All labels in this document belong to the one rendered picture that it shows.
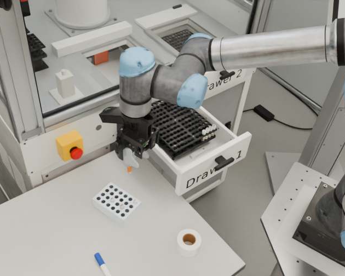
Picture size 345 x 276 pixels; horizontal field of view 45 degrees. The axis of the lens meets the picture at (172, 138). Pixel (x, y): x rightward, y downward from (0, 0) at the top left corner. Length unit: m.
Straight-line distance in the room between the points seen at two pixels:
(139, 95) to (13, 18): 0.35
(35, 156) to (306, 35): 0.84
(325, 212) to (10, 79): 0.92
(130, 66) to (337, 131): 1.49
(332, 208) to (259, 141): 1.50
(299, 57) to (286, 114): 2.04
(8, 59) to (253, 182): 1.69
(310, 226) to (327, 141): 1.03
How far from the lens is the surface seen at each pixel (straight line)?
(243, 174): 2.46
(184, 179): 1.21
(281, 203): 1.39
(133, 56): 0.89
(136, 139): 1.00
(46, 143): 1.30
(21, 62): 1.10
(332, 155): 2.32
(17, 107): 1.18
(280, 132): 2.78
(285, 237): 1.32
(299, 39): 0.91
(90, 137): 1.38
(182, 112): 1.40
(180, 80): 0.87
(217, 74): 1.59
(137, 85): 0.89
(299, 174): 1.50
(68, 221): 1.29
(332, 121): 2.14
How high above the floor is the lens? 1.82
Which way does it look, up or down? 45 degrees down
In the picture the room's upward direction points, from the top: 6 degrees clockwise
